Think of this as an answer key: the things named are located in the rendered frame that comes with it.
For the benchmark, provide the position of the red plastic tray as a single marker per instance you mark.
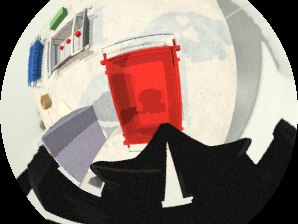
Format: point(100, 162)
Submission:
point(146, 88)

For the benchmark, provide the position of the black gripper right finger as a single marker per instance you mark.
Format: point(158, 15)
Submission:
point(193, 160)

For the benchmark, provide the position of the orange open-top tray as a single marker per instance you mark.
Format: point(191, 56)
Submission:
point(45, 100)

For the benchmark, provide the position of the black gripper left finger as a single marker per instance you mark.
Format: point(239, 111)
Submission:
point(146, 169)

